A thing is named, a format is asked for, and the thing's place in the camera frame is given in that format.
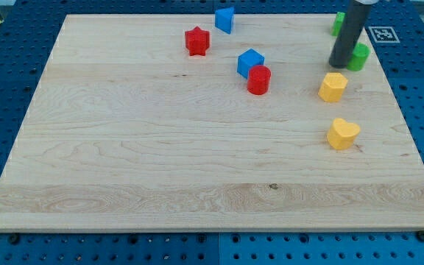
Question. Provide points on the green cylinder block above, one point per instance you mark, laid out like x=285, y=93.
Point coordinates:
x=359, y=57

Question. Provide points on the red star block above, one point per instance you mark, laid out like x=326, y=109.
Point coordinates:
x=197, y=41

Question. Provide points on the green star block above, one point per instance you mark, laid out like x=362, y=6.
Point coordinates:
x=337, y=23

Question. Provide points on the wooden board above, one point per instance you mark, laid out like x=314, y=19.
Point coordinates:
x=126, y=132

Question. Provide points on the red cylinder block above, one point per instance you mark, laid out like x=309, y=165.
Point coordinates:
x=258, y=80

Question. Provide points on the blue cube block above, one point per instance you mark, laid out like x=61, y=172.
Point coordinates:
x=247, y=60

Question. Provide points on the blue triangle block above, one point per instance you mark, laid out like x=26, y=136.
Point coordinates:
x=224, y=19

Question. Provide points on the yellow heart block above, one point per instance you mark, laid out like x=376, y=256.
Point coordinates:
x=342, y=134

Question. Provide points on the yellow hexagon block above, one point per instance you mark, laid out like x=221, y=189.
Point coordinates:
x=332, y=87

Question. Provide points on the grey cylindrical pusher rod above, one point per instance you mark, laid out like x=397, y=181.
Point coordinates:
x=355, y=18

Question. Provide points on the black white fiducial marker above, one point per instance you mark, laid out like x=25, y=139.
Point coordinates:
x=383, y=34

